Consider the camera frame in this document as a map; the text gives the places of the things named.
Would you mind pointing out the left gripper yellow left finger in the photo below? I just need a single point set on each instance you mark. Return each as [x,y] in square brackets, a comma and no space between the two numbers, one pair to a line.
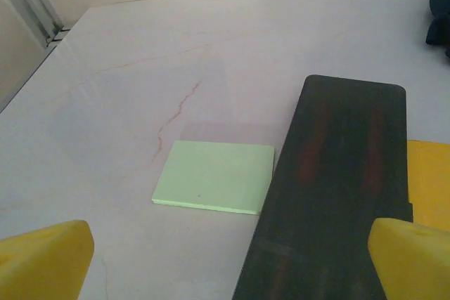
[42,265]

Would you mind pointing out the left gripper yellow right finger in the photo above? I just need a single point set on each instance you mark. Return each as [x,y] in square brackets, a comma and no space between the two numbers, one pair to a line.
[415,265]

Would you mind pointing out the yellow picture book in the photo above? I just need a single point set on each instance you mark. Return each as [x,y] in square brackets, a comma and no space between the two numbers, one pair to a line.
[430,180]

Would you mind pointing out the dark pencil case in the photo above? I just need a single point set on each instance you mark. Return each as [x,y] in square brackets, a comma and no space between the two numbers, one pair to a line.
[334,173]

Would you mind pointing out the light green sticky note pad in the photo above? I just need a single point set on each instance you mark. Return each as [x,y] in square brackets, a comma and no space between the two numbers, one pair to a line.
[214,177]

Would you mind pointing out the navy blue student backpack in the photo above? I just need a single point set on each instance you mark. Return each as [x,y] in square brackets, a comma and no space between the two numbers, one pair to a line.
[439,15]

